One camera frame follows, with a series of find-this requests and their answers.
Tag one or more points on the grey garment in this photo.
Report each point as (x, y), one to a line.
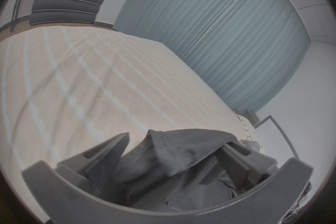
(183, 145)

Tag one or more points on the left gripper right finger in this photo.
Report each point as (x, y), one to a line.
(249, 167)

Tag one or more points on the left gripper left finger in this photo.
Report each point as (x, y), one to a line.
(102, 157)

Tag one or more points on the dark grey chest of drawers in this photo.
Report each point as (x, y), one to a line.
(63, 7)

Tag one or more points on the white printed pillow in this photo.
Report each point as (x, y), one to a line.
(249, 129)

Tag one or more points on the blue-green curtain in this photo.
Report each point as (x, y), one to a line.
(249, 47)
(178, 2)

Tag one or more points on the bed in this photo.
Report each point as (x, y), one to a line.
(91, 81)

